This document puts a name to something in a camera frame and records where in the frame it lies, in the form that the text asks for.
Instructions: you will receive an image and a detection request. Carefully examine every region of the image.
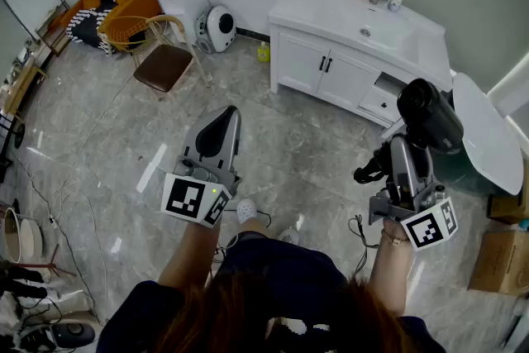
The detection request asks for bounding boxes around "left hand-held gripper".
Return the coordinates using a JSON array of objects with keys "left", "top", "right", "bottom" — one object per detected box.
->
[{"left": 160, "top": 105, "right": 243, "bottom": 228}]

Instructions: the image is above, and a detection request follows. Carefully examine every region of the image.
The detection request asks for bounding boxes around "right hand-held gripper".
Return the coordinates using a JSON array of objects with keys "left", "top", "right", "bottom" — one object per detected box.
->
[{"left": 368, "top": 135, "right": 460, "bottom": 251}]

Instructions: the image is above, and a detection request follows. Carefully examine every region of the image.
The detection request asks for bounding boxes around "black hair dryer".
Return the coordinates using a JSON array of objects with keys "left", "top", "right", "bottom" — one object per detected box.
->
[{"left": 354, "top": 78, "right": 466, "bottom": 185}]

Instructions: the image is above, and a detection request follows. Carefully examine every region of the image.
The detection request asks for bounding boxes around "white ceramic bathroom sink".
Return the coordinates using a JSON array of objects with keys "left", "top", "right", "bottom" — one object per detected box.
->
[{"left": 267, "top": 0, "right": 455, "bottom": 93}]

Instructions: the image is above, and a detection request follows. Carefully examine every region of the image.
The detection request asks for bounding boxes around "person's right forearm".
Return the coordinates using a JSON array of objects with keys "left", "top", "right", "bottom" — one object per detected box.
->
[{"left": 367, "top": 217, "right": 415, "bottom": 317}]

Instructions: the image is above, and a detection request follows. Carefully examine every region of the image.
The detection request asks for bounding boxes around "person's left forearm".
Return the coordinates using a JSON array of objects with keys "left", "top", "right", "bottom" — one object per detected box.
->
[{"left": 158, "top": 214, "right": 224, "bottom": 290}]

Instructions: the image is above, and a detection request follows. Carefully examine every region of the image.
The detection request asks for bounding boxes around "person's left white shoe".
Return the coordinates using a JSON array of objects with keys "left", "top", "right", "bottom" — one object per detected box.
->
[{"left": 236, "top": 198, "right": 259, "bottom": 225}]

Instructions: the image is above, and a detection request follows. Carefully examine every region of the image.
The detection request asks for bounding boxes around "person's white shoe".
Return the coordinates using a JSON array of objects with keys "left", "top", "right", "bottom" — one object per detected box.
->
[
  {"left": 236, "top": 198, "right": 259, "bottom": 225},
  {"left": 277, "top": 227, "right": 301, "bottom": 246}
]

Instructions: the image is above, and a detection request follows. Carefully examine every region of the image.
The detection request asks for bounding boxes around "white toilet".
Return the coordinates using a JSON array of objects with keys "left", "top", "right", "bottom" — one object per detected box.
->
[{"left": 429, "top": 72, "right": 526, "bottom": 198}]

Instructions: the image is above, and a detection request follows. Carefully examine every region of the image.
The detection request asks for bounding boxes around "wooden chair brown seat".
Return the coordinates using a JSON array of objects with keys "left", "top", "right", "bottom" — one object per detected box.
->
[{"left": 132, "top": 14, "right": 212, "bottom": 101}]

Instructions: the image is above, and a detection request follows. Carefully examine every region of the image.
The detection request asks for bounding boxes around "small cardboard box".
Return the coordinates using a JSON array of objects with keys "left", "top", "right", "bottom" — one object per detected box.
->
[{"left": 486, "top": 160, "right": 529, "bottom": 225}]

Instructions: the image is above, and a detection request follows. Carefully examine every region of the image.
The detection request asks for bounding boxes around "white pet carrier backpack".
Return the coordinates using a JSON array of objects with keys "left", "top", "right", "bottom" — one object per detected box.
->
[{"left": 195, "top": 4, "right": 239, "bottom": 55}]

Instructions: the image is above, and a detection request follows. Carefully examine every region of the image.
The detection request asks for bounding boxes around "white vanity cabinet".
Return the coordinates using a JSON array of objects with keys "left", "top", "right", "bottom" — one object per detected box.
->
[{"left": 270, "top": 23, "right": 414, "bottom": 130}]

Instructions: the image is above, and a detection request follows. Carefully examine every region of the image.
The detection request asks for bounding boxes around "person's right white shoe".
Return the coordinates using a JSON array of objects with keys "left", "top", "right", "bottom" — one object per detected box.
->
[{"left": 277, "top": 227, "right": 301, "bottom": 246}]

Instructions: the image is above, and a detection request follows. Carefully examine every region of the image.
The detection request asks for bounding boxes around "large cardboard box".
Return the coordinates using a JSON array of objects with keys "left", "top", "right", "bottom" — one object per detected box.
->
[{"left": 468, "top": 229, "right": 529, "bottom": 297}]

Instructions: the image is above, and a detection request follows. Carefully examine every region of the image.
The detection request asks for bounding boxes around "person's dark clothed body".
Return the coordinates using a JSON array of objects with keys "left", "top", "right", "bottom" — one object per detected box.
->
[{"left": 97, "top": 231, "right": 447, "bottom": 353}]

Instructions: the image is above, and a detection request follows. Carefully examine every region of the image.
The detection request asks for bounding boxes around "orange cushioned armchair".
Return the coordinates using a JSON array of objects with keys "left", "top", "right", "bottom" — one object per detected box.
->
[{"left": 64, "top": 0, "right": 148, "bottom": 55}]

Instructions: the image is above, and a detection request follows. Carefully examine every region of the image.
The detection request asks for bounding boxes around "wooden side table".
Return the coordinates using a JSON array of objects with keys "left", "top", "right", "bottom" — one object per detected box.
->
[{"left": 2, "top": 49, "right": 50, "bottom": 117}]

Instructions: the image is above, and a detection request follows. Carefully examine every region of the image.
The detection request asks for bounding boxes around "beige round basin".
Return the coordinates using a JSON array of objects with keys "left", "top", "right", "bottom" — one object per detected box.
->
[
  {"left": 19, "top": 217, "right": 45, "bottom": 260},
  {"left": 0, "top": 206, "right": 22, "bottom": 265}
]

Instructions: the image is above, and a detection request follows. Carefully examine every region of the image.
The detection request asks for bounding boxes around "black round device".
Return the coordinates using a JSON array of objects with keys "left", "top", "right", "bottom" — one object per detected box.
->
[{"left": 20, "top": 321, "right": 98, "bottom": 351}]

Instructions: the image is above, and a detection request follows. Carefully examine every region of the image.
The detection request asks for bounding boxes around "wrist bracelet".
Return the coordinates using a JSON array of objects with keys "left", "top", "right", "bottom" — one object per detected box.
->
[{"left": 379, "top": 229, "right": 411, "bottom": 248}]

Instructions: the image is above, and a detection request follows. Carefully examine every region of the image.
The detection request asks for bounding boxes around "black floor cable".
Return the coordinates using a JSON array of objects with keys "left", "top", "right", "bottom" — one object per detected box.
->
[{"left": 346, "top": 213, "right": 379, "bottom": 279}]

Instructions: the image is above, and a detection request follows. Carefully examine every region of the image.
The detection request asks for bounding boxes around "white floor cable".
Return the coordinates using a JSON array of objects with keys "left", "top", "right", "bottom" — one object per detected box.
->
[{"left": 24, "top": 69, "right": 141, "bottom": 327}]

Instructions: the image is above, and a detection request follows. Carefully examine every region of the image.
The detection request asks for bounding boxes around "orange wire frame chair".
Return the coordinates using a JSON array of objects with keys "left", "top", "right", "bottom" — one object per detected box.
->
[{"left": 97, "top": 0, "right": 166, "bottom": 55}]

